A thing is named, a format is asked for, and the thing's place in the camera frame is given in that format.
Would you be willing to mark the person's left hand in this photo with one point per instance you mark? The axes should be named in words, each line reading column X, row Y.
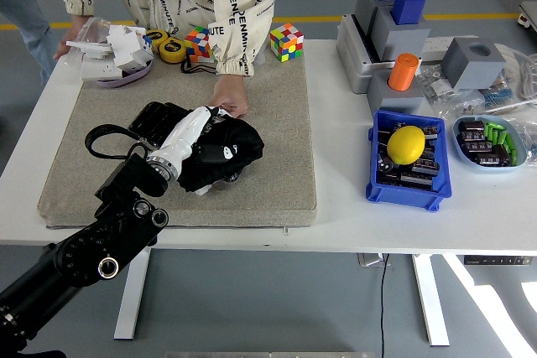
column 230, row 96

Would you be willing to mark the person's right hand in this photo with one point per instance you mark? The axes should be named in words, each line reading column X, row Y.
column 70, row 37

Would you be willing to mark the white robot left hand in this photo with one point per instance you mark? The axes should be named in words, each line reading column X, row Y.
column 184, row 136

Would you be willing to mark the black rag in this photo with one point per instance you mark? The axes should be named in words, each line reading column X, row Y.
column 245, row 142

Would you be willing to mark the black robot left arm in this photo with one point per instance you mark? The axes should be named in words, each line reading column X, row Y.
column 105, row 245

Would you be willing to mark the person's left forearm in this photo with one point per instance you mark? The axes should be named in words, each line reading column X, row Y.
column 240, row 39

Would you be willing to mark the black table control panel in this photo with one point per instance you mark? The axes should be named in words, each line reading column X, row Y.
column 495, row 260

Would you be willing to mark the clear plastic bag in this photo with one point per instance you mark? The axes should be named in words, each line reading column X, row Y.
column 94, row 29
column 526, row 131

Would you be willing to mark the white socket plate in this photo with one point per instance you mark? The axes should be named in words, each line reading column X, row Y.
column 99, row 71

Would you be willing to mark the white connector plug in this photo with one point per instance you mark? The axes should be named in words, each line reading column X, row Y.
column 203, row 190

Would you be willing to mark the multicolour puzzle cube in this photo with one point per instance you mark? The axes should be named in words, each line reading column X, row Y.
column 287, row 41
column 197, row 41

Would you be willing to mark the lavender tray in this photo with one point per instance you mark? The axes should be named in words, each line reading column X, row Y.
column 126, row 80

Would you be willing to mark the yellow tape measure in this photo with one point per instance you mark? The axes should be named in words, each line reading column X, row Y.
column 155, row 35
column 172, row 50

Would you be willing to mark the grey-brown mat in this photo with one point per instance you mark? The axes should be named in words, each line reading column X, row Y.
column 272, row 165

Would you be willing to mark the large grey box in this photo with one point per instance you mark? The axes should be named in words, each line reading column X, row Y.
column 352, row 64

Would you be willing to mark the white table leg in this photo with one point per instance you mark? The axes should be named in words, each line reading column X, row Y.
column 430, row 303
column 130, row 299

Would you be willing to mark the orange cylinder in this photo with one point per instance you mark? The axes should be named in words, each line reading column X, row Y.
column 403, row 73

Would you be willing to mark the yellow lemon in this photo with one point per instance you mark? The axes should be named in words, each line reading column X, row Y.
column 405, row 144

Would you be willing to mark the blue peg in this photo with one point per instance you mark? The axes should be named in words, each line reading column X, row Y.
column 408, row 6

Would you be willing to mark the blue plastic bin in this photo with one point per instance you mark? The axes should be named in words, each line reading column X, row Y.
column 403, row 198

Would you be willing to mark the clear bag of screws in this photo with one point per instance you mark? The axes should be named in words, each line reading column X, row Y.
column 436, row 83

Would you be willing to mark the silver box under table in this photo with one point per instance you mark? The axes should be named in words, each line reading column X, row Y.
column 369, row 260

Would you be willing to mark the clear bag of metal parts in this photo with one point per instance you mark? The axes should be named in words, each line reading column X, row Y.
column 461, row 106

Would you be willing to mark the grey block with round hole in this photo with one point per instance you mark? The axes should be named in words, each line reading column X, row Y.
column 470, row 71

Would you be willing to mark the bag of blue resistors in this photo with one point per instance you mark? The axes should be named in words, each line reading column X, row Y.
column 497, row 94

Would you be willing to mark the light blue tray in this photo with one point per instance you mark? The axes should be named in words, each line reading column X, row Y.
column 491, row 168

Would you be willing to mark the thin white stick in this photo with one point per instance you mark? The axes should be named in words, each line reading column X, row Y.
column 516, row 105

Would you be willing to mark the white cart with red part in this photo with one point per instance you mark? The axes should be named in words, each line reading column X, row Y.
column 529, row 16

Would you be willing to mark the white switch plate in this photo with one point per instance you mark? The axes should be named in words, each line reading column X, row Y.
column 90, row 50

